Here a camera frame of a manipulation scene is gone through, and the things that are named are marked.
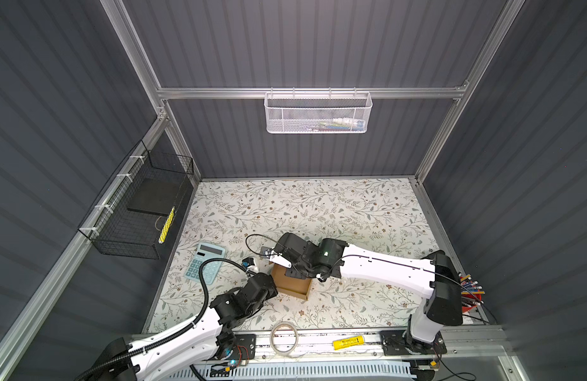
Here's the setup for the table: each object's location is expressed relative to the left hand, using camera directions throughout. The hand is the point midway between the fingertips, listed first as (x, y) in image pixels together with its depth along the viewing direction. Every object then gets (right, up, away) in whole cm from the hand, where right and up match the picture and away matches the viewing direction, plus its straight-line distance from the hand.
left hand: (278, 283), depth 81 cm
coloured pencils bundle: (+60, 0, -10) cm, 61 cm away
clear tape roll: (-1, -18, -6) cm, 19 cm away
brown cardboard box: (+6, -2, +4) cm, 7 cm away
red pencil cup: (+56, -3, -13) cm, 58 cm away
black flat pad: (-40, +30, -2) cm, 50 cm away
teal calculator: (-31, +8, +12) cm, 34 cm away
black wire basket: (-44, +23, -10) cm, 51 cm away
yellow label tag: (+23, -15, -8) cm, 29 cm away
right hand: (+5, +11, -6) cm, 14 cm away
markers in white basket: (+24, +59, +11) cm, 64 cm away
